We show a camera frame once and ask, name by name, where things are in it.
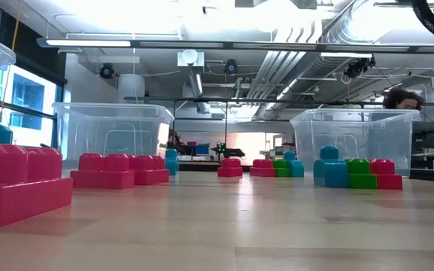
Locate blue two-stud toy block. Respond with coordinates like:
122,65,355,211
164,148,180,176
283,151,305,178
313,145,350,189

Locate black round spotlight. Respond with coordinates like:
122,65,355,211
223,59,239,75
99,62,115,80

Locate green two-stud toy block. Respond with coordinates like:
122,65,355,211
344,158,378,190
272,159,292,178

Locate silver conduit pipes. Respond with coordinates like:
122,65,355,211
246,48,315,101

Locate white LED light bar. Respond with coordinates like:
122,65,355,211
45,39,132,47
320,51,374,59

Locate black ceiling-mounted device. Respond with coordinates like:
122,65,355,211
343,56,376,79

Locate large window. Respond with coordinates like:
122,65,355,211
0,63,59,148

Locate person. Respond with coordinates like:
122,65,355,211
381,88,425,111

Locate black monitor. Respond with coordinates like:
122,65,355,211
411,120,434,150

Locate black overhead frame beam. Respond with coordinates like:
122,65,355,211
38,37,434,53

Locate black aluminium table frame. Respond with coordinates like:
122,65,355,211
408,168,434,180

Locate yellow hanging cable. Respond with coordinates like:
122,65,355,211
0,0,22,114

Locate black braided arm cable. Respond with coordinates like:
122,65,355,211
411,0,434,41

